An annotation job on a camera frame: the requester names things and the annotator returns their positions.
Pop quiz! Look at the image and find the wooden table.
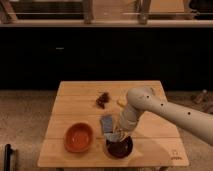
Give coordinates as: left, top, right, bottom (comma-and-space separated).
38, 81, 189, 168

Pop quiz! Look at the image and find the black object at floor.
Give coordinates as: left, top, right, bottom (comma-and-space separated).
3, 144, 13, 171

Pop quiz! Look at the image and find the small yellow object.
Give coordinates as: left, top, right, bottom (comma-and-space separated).
117, 99, 126, 108

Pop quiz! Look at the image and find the dark purple bowl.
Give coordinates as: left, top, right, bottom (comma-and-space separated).
106, 136, 133, 158

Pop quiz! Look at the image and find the dark red grape bunch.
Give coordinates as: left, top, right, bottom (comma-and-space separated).
96, 92, 110, 109

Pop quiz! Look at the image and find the orange bowl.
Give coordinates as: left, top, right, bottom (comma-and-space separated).
64, 122, 93, 153

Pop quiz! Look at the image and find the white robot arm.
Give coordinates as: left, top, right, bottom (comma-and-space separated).
115, 87, 213, 146

